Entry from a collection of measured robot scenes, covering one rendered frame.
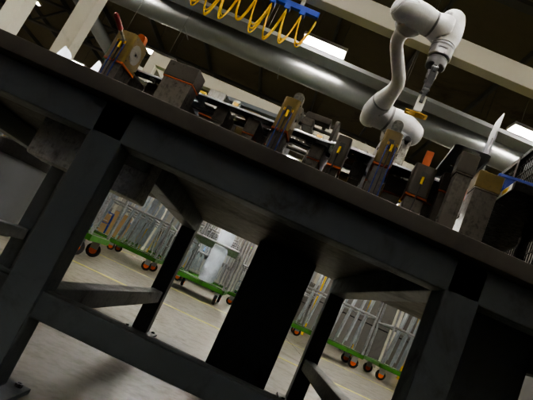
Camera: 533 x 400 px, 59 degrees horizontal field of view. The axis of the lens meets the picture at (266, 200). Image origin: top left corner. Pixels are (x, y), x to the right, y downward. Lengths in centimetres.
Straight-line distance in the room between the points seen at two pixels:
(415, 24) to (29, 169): 323
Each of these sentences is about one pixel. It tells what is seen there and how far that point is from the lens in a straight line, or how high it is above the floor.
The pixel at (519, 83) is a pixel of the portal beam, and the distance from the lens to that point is 526.
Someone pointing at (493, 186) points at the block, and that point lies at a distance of 164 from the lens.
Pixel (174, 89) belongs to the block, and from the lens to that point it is 171.
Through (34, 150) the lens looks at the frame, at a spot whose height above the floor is 51.
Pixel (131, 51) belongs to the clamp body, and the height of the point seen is 100.
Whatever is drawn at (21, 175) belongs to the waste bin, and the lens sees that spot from 425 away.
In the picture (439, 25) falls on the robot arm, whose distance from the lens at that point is 198.
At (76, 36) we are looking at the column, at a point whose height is 326.
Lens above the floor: 40
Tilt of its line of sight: 11 degrees up
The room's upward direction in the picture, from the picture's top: 25 degrees clockwise
